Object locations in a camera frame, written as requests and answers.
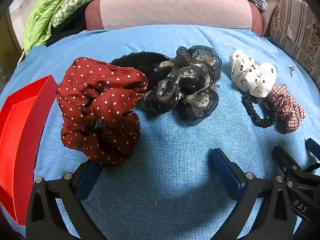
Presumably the pink mattress pad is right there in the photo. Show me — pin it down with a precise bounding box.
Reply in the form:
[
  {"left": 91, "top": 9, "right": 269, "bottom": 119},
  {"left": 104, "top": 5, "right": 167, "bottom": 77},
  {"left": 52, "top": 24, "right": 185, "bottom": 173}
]
[{"left": 85, "top": 0, "right": 263, "bottom": 37}]

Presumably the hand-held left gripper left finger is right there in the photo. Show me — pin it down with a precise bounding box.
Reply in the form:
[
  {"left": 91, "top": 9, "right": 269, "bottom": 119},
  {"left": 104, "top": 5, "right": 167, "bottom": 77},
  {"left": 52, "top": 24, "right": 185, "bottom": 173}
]
[{"left": 26, "top": 160, "right": 108, "bottom": 240}]

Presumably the blue blanket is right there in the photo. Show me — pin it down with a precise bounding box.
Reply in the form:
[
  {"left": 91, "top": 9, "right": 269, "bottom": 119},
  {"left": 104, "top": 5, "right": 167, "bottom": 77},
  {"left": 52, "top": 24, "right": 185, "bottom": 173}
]
[{"left": 0, "top": 24, "right": 320, "bottom": 240}]

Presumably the red plaid scrunchie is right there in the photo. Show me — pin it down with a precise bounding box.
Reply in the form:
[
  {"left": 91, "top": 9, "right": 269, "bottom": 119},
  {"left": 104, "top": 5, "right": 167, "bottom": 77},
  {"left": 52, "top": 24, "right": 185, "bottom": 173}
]
[{"left": 265, "top": 84, "right": 307, "bottom": 134}]

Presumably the thin black hair tie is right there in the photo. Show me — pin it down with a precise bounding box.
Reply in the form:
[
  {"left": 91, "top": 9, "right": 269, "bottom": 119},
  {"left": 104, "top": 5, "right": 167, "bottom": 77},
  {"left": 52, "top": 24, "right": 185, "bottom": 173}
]
[{"left": 241, "top": 94, "right": 278, "bottom": 129}]

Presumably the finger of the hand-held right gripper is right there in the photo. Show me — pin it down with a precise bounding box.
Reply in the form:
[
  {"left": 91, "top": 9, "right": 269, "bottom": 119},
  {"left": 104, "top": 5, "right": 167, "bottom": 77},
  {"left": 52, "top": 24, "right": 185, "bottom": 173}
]
[
  {"left": 304, "top": 137, "right": 320, "bottom": 173},
  {"left": 272, "top": 145, "right": 307, "bottom": 180}
]

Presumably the striped brown pillow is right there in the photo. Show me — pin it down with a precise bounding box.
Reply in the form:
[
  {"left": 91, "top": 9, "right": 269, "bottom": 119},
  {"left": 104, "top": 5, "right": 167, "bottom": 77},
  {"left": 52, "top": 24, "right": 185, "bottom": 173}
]
[{"left": 270, "top": 0, "right": 320, "bottom": 74}]

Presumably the red box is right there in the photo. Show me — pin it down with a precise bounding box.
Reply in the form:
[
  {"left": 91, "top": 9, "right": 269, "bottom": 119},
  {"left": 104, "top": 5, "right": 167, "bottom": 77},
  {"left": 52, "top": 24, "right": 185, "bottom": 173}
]
[{"left": 0, "top": 74, "right": 57, "bottom": 225}]

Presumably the green quilt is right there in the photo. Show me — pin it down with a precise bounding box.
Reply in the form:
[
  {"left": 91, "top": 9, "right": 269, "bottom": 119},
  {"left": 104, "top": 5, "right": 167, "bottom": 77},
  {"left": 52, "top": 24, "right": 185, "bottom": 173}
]
[{"left": 22, "top": 0, "right": 140, "bottom": 54}]

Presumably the black sheer dotted scrunchie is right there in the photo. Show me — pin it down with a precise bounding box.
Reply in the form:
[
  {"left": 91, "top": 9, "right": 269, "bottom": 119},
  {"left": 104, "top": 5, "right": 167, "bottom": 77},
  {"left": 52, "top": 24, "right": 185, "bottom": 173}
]
[{"left": 141, "top": 45, "right": 222, "bottom": 127}]

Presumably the black hair claw clip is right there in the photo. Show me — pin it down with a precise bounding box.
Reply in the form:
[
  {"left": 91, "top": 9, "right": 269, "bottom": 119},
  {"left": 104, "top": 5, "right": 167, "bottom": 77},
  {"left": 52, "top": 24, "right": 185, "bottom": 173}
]
[{"left": 110, "top": 51, "right": 169, "bottom": 77}]

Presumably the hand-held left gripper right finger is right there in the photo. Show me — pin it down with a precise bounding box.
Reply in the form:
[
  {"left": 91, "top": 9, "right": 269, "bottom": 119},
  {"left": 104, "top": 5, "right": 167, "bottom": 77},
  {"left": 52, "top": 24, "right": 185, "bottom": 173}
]
[{"left": 209, "top": 148, "right": 299, "bottom": 240}]

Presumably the white cherry print scrunchie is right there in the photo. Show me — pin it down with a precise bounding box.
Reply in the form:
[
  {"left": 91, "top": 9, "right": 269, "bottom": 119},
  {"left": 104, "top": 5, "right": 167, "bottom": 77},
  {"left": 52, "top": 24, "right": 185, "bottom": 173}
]
[{"left": 229, "top": 49, "right": 277, "bottom": 98}]

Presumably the red polka dot scrunchie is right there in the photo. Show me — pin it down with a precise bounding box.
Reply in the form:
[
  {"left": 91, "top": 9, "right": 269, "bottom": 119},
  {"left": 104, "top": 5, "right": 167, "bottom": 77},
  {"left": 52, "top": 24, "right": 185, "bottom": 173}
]
[{"left": 55, "top": 57, "right": 148, "bottom": 165}]

